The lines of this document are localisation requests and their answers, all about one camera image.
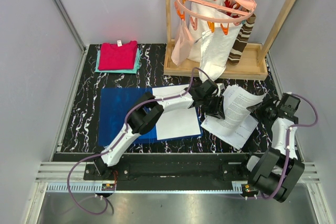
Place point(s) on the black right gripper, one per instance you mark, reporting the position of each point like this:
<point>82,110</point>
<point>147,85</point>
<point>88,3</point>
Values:
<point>256,109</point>

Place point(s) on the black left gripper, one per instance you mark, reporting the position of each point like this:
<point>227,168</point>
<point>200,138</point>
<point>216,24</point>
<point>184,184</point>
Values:
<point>217,110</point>

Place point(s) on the printed text document sheets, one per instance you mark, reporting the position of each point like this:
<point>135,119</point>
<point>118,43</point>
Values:
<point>236,100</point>

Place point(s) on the white sheet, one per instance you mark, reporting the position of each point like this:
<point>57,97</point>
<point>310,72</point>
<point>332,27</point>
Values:
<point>179,123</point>

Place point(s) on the blue file folder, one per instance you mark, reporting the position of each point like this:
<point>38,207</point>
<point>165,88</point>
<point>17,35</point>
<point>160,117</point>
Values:
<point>114,105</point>

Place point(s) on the white paper stack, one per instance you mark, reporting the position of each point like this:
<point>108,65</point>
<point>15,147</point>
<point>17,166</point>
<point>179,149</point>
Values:
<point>234,135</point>

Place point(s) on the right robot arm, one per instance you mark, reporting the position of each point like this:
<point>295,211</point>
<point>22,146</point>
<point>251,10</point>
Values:
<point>278,170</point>

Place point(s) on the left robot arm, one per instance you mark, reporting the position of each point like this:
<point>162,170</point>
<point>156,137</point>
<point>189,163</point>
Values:
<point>146,112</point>

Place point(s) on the wooden rack tray base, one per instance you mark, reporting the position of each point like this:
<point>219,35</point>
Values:
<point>252,65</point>

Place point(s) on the pale pink hanging cloth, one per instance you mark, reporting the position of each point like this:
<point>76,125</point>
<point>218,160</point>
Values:
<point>183,44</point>

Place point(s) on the large white hanging towel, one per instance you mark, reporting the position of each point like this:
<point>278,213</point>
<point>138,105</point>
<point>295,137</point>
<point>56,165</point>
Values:
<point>195,53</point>

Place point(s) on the brown striped sock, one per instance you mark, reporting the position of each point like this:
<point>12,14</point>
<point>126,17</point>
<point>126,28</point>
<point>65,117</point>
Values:
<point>241,40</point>

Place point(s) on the teal shirt folded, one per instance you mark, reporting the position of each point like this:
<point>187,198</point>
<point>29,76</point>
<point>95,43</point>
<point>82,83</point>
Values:
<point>125,71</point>

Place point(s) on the pink round clip hanger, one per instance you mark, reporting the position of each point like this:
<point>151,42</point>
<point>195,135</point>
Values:
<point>236,10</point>

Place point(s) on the pink shirt folded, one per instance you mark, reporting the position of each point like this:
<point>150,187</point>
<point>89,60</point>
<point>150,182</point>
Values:
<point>115,57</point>

